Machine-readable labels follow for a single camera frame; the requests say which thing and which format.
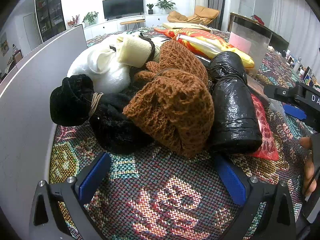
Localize dark wooden desk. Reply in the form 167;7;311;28
227;12;289;57

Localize red lace pouch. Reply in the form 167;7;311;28
247;94;279;161

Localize small potted plant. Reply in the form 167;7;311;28
146;4;154;15

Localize cream cloth pouch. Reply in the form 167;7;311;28
117;34;159;69

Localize person's right hand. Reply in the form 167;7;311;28
299;137;317;197

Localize clear jar black lid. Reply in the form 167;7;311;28
229;22;270;78

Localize black fuzzy hat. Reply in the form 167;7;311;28
50;74;153;155

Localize yellow flat box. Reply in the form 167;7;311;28
162;22;212;32

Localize dark glass bookcase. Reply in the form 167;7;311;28
35;0;66;42

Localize white storage box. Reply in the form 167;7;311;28
0;25;87;239

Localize black television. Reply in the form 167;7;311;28
103;0;144;20

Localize orange fish plush toy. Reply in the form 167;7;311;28
154;28;255;69

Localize brown knitted cloth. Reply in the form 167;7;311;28
123;40;215;158

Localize wall picture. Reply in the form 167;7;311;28
0;33;9;56

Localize white tv cabinet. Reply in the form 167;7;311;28
84;14;168;41

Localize white sheer curtain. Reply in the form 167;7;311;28
269;0;320;68

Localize black plastic bag roll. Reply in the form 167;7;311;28
206;51;263;154

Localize potted plant of tv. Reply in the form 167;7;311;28
156;0;176;14
82;11;98;27

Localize potted plant left of tv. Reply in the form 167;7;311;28
82;11;98;27

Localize orange lounge chair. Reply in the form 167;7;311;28
167;5;220;25

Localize patterned woven table cloth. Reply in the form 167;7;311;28
48;27;320;240

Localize potted plant right of tv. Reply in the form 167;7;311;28
156;0;176;14

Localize clear bag brown contents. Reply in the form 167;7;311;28
247;75;286;119

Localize white fluffy plush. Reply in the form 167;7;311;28
67;34;137;94

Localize small wooden bench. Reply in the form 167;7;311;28
120;18;145;30

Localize red flowers in vase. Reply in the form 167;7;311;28
67;15;79;28

